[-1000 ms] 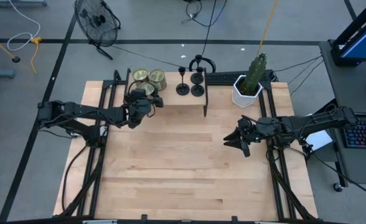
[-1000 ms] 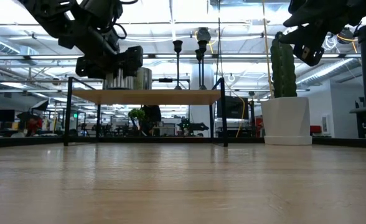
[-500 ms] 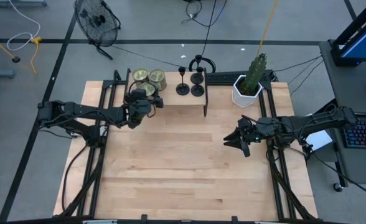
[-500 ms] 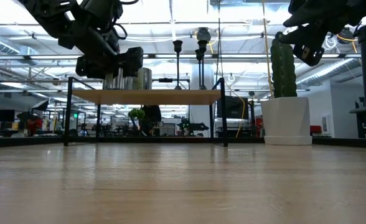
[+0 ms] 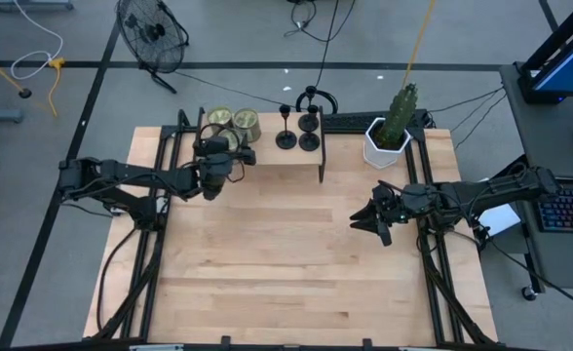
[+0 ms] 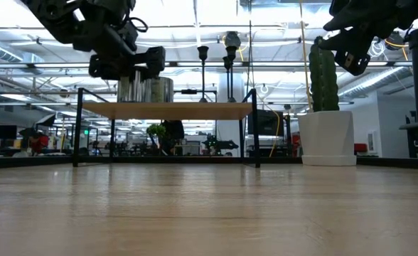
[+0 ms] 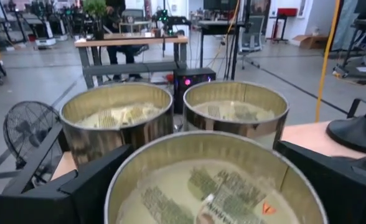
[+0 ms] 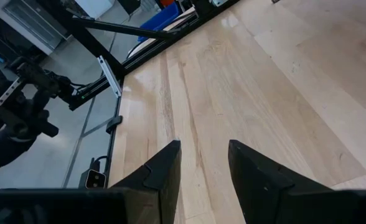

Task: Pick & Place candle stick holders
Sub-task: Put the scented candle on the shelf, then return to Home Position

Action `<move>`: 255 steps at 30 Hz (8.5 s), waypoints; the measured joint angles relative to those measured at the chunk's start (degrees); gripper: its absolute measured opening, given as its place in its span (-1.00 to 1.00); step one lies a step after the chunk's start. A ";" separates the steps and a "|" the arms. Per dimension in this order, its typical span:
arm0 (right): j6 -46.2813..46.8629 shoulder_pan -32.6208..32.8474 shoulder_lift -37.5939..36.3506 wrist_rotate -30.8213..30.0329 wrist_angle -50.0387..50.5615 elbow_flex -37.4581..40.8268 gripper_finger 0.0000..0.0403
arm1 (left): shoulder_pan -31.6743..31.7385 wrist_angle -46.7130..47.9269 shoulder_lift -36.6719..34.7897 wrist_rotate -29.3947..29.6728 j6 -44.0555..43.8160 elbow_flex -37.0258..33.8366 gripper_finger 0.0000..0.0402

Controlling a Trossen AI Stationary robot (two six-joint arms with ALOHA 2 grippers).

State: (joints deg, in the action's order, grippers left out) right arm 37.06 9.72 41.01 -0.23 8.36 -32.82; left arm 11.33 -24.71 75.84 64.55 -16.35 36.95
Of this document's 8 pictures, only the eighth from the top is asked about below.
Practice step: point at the person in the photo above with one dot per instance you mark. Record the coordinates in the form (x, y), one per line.
(2, 152)

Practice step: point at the black table edge clip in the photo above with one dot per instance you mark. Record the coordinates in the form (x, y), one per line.
(114, 124)

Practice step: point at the small silver stereo camera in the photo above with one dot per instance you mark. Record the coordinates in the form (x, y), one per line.
(95, 179)

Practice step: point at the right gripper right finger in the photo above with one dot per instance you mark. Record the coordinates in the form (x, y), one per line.
(257, 193)

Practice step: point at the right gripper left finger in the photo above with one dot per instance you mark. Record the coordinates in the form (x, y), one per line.
(158, 186)

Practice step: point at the black aluminium rig frame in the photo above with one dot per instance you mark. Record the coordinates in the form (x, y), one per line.
(92, 46)

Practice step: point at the silver aluminium bracket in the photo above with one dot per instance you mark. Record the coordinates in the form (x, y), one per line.
(109, 76)

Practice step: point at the blue plastic bin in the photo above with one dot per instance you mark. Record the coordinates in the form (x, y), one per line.
(161, 18)

